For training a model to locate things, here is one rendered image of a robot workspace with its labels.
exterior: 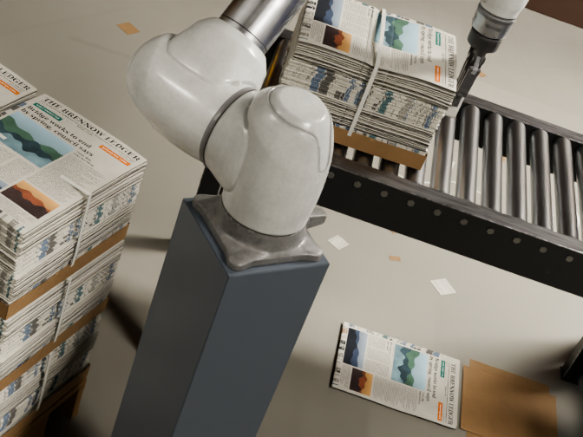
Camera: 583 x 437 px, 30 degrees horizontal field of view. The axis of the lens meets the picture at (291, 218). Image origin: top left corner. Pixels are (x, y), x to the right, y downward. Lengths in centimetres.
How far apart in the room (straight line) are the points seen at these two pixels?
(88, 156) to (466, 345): 161
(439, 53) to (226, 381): 99
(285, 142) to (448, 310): 191
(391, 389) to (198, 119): 156
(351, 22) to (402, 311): 118
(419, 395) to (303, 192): 153
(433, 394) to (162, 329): 134
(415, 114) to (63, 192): 84
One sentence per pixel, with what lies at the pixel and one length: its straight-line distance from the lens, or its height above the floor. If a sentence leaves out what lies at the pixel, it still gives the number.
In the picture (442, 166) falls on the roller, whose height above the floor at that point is 80.
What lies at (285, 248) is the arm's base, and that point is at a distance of 183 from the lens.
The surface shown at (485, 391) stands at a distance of 333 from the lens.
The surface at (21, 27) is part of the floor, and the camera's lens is 419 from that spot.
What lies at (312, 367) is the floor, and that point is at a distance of 314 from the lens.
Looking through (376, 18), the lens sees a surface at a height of 103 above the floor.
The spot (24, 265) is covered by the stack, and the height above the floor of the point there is 73.
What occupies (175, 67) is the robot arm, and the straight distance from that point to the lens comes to 182.
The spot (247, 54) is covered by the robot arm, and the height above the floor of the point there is 127.
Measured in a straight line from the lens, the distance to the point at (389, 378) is 320.
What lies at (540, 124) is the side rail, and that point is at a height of 80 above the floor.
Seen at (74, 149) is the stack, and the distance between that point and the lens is 224.
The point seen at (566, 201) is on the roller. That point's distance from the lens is 274.
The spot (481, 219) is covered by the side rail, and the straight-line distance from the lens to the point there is 253.
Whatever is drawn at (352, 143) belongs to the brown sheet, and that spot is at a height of 82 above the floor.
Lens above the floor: 216
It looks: 37 degrees down
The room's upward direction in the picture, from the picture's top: 21 degrees clockwise
